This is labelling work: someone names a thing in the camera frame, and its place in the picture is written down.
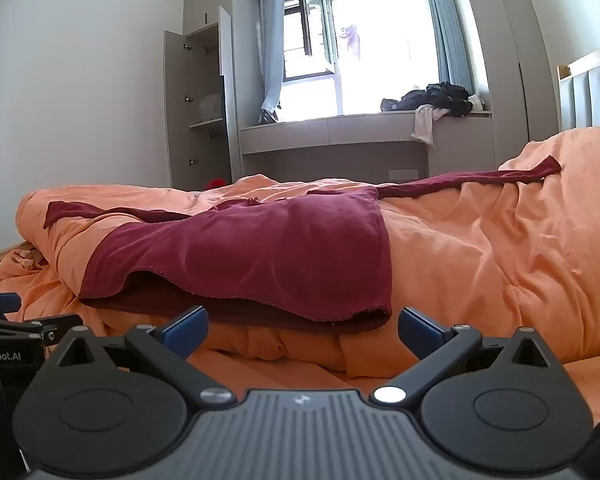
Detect purple hanging cloth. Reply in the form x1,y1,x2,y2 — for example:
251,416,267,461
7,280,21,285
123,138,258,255
339,22,364,64

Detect grey window bench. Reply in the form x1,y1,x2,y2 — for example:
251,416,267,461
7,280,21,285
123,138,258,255
238,109,497,184

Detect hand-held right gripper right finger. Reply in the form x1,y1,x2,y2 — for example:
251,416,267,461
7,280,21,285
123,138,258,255
375,307,567,406

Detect pile of dark clothes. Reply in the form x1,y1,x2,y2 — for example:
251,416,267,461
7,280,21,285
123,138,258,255
380,81,474,119

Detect light blue sheer curtain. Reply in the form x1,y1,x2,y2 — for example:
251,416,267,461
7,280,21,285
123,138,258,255
256,0,287,124

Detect window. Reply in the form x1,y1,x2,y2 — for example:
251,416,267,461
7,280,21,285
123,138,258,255
279,0,433,117

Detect blue-grey thick curtain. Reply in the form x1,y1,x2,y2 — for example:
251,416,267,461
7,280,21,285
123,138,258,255
418,0,490,106

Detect maroon long-sleeve top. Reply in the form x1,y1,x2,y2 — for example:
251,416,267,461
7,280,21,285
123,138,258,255
42,156,562,335

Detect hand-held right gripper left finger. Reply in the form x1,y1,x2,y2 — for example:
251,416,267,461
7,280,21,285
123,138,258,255
44,306,234,408

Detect grey padded wooden headboard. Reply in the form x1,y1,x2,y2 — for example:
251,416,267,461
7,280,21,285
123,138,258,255
556,37,600,134

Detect white hanging garment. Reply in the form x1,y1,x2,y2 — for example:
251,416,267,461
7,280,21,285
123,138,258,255
410,104,452,147

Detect orange blanket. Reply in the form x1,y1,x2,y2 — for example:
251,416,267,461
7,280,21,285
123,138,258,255
0,127,600,443

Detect grey open wardrobe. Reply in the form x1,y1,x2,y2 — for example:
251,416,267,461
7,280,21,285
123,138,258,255
162,0,261,193

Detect tall grey closed wardrobe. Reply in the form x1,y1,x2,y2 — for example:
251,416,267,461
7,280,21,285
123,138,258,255
442,0,562,172

